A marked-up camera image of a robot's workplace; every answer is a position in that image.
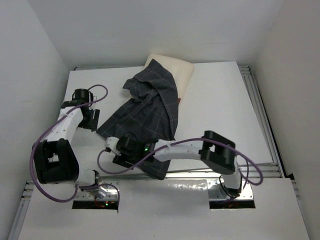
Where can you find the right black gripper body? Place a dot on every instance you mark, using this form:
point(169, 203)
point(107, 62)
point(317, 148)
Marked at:
point(129, 160)

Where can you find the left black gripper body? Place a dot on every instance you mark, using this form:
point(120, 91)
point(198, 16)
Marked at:
point(88, 122)

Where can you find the dark plaid pillowcase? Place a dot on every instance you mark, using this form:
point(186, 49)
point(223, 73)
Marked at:
point(150, 114)

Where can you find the cream pillow with bear print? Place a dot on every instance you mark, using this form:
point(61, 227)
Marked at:
point(181, 71)

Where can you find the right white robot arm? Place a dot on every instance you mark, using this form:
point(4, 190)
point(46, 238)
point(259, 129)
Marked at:
point(153, 157)

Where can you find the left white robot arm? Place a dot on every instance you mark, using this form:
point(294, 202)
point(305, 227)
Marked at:
point(54, 159)

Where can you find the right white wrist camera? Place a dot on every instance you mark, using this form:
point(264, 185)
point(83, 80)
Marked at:
point(111, 145)

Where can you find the aluminium frame rails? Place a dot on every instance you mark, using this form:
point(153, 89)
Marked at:
point(221, 97)

